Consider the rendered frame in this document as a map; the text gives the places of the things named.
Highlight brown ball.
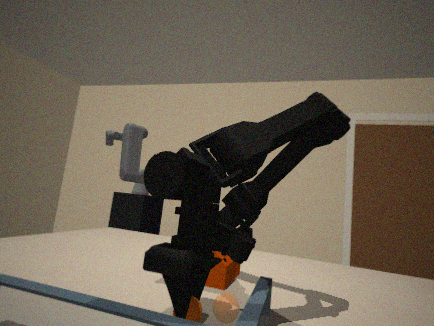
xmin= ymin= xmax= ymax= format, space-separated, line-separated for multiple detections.
xmin=186 ymin=296 xmax=202 ymax=323

